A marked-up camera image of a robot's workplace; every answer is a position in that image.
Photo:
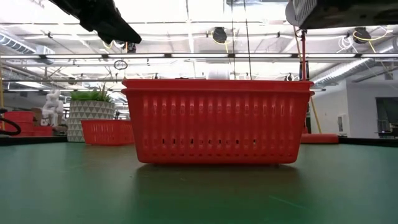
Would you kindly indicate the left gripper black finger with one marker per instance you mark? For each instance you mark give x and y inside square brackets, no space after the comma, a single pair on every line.
[136,39]
[112,31]

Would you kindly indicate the black plastic slotted basket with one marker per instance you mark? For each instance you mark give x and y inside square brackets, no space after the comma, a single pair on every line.
[348,15]

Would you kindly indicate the long ceiling light bar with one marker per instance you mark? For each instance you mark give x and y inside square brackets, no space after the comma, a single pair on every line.
[199,55]

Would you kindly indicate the succulent in white patterned pot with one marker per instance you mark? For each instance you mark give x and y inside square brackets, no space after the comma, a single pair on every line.
[90,121]

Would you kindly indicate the white figure statue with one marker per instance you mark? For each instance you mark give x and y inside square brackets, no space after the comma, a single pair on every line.
[53,107]

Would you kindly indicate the red storage bin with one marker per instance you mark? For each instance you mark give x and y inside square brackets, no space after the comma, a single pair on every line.
[18,121]

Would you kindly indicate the red desk lamp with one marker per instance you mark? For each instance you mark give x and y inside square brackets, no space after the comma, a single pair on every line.
[320,138]

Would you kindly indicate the dark window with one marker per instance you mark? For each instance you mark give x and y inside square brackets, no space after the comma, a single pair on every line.
[385,115]

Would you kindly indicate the black table frame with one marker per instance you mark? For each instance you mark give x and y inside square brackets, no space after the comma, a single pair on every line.
[31,140]

